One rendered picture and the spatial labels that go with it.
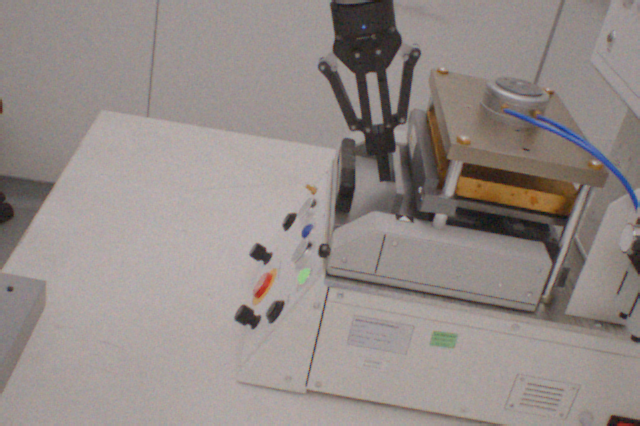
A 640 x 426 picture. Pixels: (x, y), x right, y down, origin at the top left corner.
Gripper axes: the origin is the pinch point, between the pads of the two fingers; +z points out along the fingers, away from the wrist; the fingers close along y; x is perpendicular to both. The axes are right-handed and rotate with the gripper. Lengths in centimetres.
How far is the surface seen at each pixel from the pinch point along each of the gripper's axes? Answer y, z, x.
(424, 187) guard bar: -4.7, -0.2, 12.1
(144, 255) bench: 38.3, 15.4, -8.3
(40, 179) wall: 118, 56, -143
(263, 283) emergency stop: 18.8, 16.7, 1.6
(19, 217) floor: 124, 64, -133
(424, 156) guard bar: -5.2, -1.2, 5.7
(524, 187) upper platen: -16.2, 2.3, 10.2
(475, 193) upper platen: -10.5, 2.2, 10.5
